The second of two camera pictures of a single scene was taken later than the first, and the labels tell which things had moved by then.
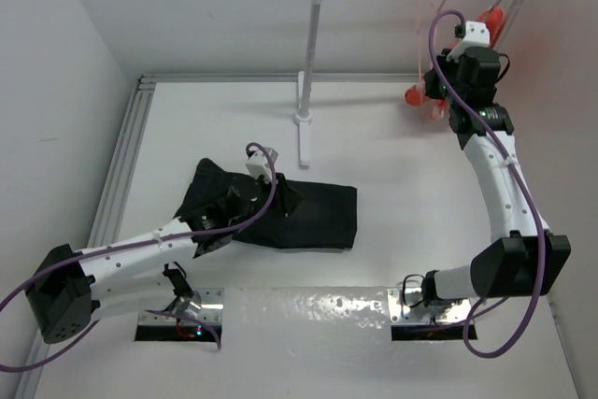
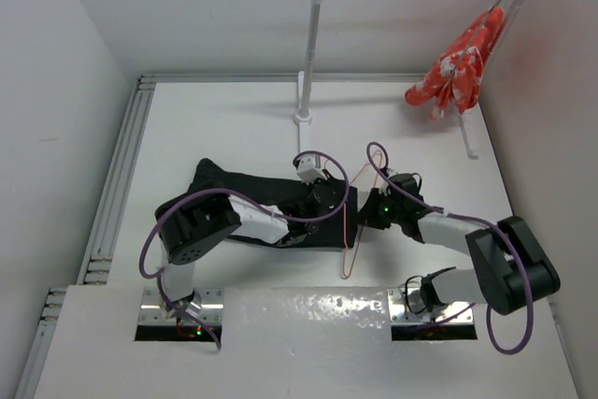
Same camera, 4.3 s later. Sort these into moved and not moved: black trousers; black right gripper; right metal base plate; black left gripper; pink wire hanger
Moved: pink wire hanger; black right gripper; black left gripper
Not moved: right metal base plate; black trousers
